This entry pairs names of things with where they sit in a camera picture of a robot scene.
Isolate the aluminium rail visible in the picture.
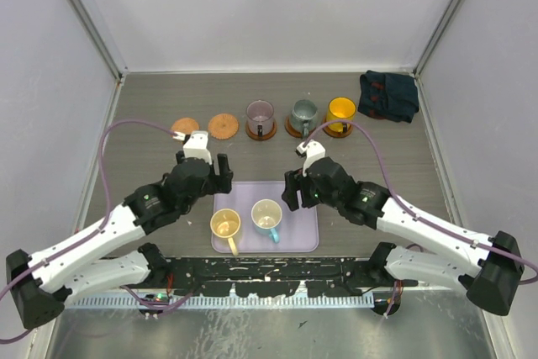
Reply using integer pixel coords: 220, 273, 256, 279
66, 256, 500, 293

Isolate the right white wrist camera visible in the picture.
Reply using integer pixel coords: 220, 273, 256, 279
295, 140, 325, 172

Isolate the cream yellow cup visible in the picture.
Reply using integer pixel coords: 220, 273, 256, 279
210, 209, 241, 256

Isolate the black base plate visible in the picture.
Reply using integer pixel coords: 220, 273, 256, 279
119, 256, 419, 298

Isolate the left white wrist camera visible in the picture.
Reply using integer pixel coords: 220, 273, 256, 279
182, 130, 213, 166

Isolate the wooden coaster back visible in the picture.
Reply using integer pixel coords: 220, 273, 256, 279
285, 117, 314, 140

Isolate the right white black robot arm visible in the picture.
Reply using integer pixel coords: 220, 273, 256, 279
282, 157, 524, 316

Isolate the lilac plastic tray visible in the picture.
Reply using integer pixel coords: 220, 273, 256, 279
214, 181, 319, 254

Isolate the dark blue folded cloth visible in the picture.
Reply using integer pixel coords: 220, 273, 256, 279
357, 71, 419, 124

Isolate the grey green cup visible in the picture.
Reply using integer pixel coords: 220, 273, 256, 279
289, 99, 319, 139

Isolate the dark wooden coaster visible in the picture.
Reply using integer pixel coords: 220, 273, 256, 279
245, 121, 277, 141

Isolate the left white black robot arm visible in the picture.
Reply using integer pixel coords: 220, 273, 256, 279
6, 152, 233, 330

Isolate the woven rattan coaster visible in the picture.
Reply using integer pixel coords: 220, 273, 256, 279
171, 117, 200, 135
208, 114, 239, 140

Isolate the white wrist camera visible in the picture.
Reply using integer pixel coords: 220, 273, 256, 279
182, 130, 213, 166
295, 140, 325, 172

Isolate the white cup blue handle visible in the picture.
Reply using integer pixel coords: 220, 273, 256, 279
251, 199, 282, 244

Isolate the grey slotted cable duct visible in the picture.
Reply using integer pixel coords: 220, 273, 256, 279
67, 292, 375, 309

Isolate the purple translucent cup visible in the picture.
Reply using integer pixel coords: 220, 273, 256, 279
246, 100, 275, 132

